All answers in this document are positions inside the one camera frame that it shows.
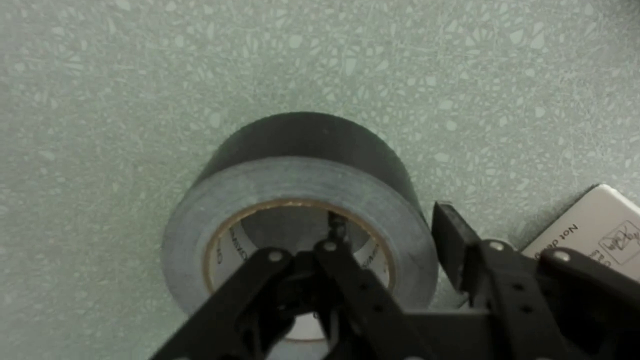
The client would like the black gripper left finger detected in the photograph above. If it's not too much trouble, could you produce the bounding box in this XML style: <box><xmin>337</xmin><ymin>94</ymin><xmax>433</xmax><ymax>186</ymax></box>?
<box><xmin>150</xmin><ymin>209</ymin><xmax>437</xmax><ymax>360</ymax></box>

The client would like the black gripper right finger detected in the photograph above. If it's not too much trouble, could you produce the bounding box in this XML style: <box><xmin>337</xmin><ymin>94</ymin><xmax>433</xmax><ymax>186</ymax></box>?
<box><xmin>430</xmin><ymin>202</ymin><xmax>640</xmax><ymax>360</ymax></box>

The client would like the black masking tape roll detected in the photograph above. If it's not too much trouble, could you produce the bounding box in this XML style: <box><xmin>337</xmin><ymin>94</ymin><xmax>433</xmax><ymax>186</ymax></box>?
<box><xmin>161</xmin><ymin>109</ymin><xmax>441</xmax><ymax>343</ymax></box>

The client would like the small white cardboard box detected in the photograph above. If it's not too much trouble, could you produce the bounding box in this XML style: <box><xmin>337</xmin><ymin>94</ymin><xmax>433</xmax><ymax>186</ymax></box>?
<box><xmin>519</xmin><ymin>182</ymin><xmax>640</xmax><ymax>284</ymax></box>

